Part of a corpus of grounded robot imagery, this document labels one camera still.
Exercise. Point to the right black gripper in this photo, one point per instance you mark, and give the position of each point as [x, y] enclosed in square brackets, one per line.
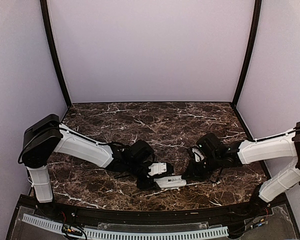
[192, 170]

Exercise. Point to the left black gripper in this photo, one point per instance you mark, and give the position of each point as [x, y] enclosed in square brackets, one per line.
[147, 185]

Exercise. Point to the white remote control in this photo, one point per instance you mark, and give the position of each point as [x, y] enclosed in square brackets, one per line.
[163, 184]

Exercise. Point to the white battery cover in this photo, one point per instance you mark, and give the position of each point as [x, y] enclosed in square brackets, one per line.
[174, 179]

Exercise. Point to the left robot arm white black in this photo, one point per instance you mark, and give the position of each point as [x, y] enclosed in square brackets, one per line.
[49, 137]

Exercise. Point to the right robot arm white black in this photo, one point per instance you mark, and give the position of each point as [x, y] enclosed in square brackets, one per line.
[210, 154]

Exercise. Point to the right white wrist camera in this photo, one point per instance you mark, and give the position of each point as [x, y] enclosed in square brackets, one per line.
[195, 153]

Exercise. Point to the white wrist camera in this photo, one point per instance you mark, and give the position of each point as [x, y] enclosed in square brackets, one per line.
[159, 168]
[195, 153]

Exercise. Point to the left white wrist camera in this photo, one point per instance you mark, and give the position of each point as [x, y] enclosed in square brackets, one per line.
[159, 168]

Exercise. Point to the white slotted cable duct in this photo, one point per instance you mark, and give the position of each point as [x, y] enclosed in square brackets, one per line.
[98, 234]

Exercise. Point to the black front rail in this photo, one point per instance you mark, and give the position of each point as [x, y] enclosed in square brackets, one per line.
[230, 214]

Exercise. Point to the right black frame post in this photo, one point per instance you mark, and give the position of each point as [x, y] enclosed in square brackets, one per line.
[248, 52]

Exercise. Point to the black frame post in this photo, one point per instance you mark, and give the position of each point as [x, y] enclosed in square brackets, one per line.
[53, 52]
[248, 52]

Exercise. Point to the left black frame post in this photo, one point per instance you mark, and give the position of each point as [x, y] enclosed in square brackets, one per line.
[53, 52]

